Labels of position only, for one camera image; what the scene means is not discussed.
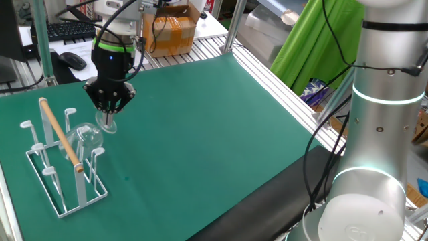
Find bright green cloth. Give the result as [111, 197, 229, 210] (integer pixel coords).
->
[270, 0, 366, 96]

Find white cup rack wooden handle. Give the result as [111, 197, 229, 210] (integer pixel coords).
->
[19, 96, 109, 219]

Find cardboard box red label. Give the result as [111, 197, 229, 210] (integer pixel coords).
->
[413, 110, 428, 145]

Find taped cardboard box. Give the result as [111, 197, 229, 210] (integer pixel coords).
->
[142, 3, 201, 58]

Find black camera cable with connector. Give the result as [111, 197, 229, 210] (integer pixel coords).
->
[320, 0, 425, 78]

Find black curved armrest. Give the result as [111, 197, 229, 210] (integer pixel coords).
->
[65, 5, 98, 23]

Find clear wine glass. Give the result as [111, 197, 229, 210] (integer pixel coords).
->
[58, 110, 118, 161]

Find black desk pad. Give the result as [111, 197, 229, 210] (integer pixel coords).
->
[49, 52, 101, 85]

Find translucent plastic box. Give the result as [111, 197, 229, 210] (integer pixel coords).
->
[236, 3, 292, 68]

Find blue plastic item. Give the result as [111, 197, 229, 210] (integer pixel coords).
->
[416, 177, 428, 198]

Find green table mat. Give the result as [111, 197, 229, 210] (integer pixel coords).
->
[0, 52, 322, 241]

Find printed white paper sheet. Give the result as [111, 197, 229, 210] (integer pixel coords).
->
[53, 39, 150, 82]

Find black table mat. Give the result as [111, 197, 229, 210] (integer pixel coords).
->
[187, 144, 342, 241]

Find black gripper body green ring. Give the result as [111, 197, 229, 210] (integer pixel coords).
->
[90, 38, 137, 87]

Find aluminium frame post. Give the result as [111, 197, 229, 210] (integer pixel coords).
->
[316, 65, 356, 130]
[220, 0, 248, 54]
[29, 0, 58, 87]

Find blank white sheet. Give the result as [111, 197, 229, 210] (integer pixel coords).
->
[195, 13, 229, 39]

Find black computer mouse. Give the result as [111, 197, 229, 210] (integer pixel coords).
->
[58, 52, 88, 71]

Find black monitor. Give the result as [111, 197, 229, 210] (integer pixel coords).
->
[0, 0, 29, 84]

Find blue white patterned bag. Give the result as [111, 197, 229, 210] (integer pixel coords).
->
[300, 78, 332, 104]

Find black cable bundle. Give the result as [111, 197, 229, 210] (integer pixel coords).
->
[302, 94, 352, 212]

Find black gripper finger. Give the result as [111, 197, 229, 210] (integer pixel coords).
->
[106, 81, 138, 125]
[82, 76, 110, 125]

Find black keyboard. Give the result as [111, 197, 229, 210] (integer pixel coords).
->
[30, 20, 98, 43]

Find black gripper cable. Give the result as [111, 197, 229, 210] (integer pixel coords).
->
[55, 0, 170, 84]

